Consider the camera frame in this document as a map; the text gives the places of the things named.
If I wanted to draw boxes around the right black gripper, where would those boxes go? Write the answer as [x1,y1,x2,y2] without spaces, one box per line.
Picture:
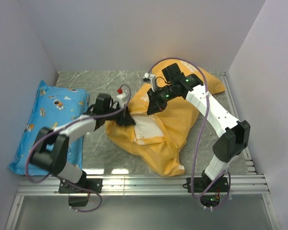
[147,84,177,115]

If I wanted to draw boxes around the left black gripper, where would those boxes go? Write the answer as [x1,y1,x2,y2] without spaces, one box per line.
[104,103,136,126]

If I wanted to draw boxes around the white pillow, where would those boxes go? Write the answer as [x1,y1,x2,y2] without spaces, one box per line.
[132,115,164,139]

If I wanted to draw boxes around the orange pillowcase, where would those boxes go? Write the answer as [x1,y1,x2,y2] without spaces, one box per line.
[104,60,227,177]

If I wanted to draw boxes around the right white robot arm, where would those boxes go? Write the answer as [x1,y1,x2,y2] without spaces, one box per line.
[143,63,251,192]

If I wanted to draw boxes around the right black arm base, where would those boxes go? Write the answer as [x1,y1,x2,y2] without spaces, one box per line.
[193,176,231,210]

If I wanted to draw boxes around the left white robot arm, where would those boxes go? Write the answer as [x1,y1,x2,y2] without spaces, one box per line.
[25,92,135,193]

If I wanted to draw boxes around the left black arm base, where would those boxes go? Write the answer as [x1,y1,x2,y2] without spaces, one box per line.
[59,179,103,213]

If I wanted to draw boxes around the blue cartoon pillow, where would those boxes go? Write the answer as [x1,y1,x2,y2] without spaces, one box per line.
[8,80,90,175]

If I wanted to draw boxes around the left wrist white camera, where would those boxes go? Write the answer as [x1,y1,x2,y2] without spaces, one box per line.
[116,88,130,108]

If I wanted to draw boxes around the wrist white camera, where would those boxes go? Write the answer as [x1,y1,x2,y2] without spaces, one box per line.
[143,72,157,92]
[116,88,130,108]

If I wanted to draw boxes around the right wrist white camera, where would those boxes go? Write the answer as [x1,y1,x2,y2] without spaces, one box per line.
[143,72,157,92]

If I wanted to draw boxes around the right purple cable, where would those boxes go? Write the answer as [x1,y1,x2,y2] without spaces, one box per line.
[146,57,232,210]

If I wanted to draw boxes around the purple cable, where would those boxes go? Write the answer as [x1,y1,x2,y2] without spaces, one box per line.
[146,57,232,210]
[24,84,132,213]

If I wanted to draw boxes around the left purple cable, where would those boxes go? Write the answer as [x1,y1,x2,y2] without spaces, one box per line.
[24,84,132,213]

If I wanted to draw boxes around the aluminium mounting rail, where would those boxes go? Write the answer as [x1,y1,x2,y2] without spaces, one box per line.
[16,174,270,196]

